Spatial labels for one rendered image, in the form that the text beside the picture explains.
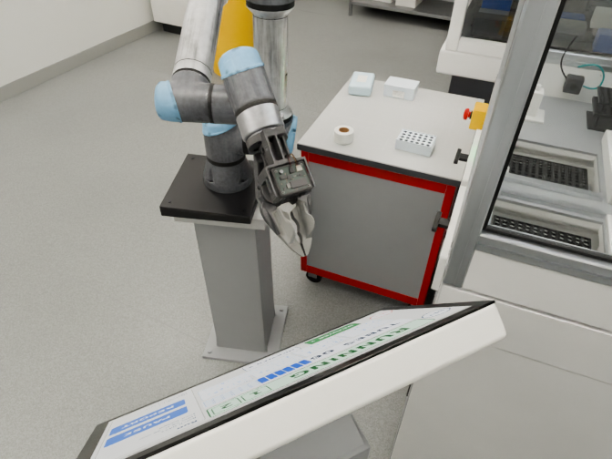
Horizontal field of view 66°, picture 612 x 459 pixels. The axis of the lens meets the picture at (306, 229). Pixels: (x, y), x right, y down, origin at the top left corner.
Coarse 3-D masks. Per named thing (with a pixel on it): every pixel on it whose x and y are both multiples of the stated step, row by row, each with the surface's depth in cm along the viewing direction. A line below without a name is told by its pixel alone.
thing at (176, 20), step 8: (152, 0) 443; (160, 0) 439; (168, 0) 434; (176, 0) 431; (184, 0) 426; (152, 8) 449; (160, 8) 444; (168, 8) 440; (176, 8) 436; (184, 8) 432; (160, 16) 450; (168, 16) 446; (176, 16) 442; (168, 24) 451; (176, 24) 447; (176, 32) 459
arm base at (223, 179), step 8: (208, 160) 138; (240, 160) 138; (208, 168) 140; (216, 168) 138; (224, 168) 137; (232, 168) 138; (240, 168) 140; (248, 168) 143; (208, 176) 141; (216, 176) 139; (224, 176) 138; (232, 176) 139; (240, 176) 142; (248, 176) 143; (208, 184) 142; (216, 184) 140; (224, 184) 139; (232, 184) 140; (240, 184) 141; (248, 184) 144; (224, 192) 141; (232, 192) 142
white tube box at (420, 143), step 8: (400, 136) 167; (408, 136) 167; (416, 136) 167; (424, 136) 168; (432, 136) 167; (400, 144) 165; (408, 144) 164; (416, 144) 163; (424, 144) 163; (432, 144) 162; (416, 152) 164; (424, 152) 163
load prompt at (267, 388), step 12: (408, 324) 63; (420, 324) 60; (384, 336) 61; (396, 336) 58; (360, 348) 59; (324, 360) 59; (336, 360) 57; (300, 372) 57; (312, 372) 54; (264, 384) 57; (276, 384) 55; (240, 396) 55; (252, 396) 53; (216, 408) 54; (228, 408) 52
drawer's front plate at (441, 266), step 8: (456, 200) 118; (456, 208) 116; (456, 216) 114; (448, 232) 109; (448, 240) 107; (448, 248) 105; (440, 256) 104; (440, 264) 105; (440, 272) 106; (440, 280) 108; (432, 288) 110
